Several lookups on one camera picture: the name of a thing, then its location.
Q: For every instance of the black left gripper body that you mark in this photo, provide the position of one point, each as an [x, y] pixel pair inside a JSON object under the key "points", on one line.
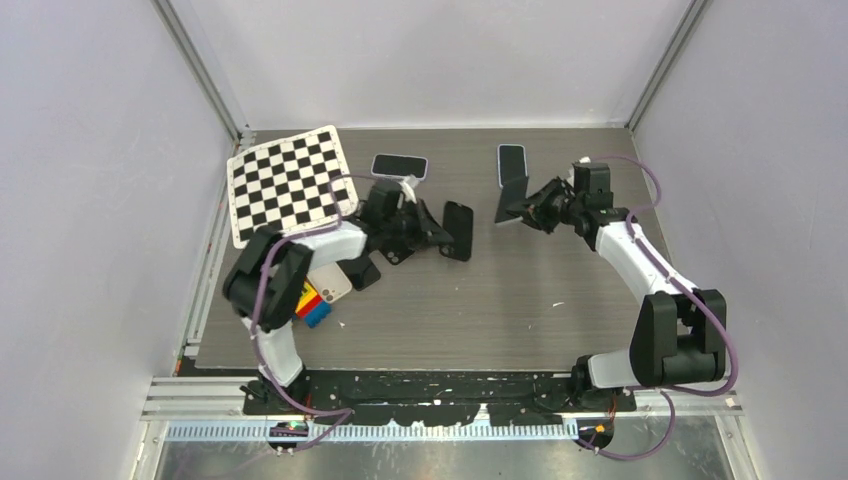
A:
{"points": [[404, 224]]}

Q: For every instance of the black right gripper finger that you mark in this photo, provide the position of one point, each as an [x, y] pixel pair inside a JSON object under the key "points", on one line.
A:
{"points": [[555, 190], [531, 214]]}

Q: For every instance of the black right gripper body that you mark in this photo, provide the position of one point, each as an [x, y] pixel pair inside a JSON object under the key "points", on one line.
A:
{"points": [[565, 209]]}

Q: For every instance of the black phone case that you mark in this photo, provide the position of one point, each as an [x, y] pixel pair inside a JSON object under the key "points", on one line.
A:
{"points": [[458, 222], [396, 255]]}

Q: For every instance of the white edged black phone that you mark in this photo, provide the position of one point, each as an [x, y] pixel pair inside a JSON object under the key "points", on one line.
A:
{"points": [[511, 201]]}

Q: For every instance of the beige phone case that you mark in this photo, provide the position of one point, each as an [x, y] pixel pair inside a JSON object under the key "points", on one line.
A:
{"points": [[330, 282]]}

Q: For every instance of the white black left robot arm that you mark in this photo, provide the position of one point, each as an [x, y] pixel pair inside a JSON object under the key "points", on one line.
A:
{"points": [[269, 278]]}

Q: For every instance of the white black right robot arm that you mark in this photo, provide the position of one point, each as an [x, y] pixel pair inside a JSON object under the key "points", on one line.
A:
{"points": [[680, 335]]}

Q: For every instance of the checkerboard calibration mat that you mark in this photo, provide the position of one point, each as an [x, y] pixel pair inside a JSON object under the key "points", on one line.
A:
{"points": [[292, 184]]}

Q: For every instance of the yellow red blue block house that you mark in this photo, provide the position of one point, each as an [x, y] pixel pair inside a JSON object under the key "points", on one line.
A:
{"points": [[311, 308]]}

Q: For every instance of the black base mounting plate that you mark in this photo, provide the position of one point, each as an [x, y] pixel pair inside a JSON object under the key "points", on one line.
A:
{"points": [[450, 398]]}

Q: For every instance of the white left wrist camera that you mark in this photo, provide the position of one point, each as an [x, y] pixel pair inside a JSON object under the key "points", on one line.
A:
{"points": [[408, 185]]}

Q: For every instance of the aluminium frame rail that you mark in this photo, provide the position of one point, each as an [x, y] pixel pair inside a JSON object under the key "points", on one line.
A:
{"points": [[206, 409]]}

